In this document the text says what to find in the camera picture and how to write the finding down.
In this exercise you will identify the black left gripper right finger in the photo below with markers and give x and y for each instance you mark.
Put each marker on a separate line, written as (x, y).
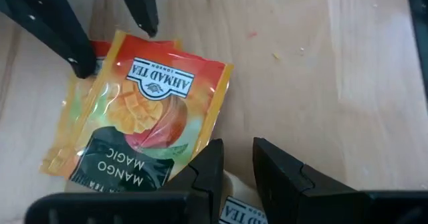
(284, 190)

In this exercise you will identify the beige vanilla apple tea sachet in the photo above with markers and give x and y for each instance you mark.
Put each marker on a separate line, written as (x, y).
(240, 212)

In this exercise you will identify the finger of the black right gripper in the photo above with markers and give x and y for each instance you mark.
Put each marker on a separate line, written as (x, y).
(140, 3)
(50, 16)

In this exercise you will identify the orange mango tea sachet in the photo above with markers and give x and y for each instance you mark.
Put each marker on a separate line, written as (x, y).
(150, 110)
(102, 47)

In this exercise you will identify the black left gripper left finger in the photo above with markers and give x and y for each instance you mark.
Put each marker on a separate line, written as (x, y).
(200, 190)

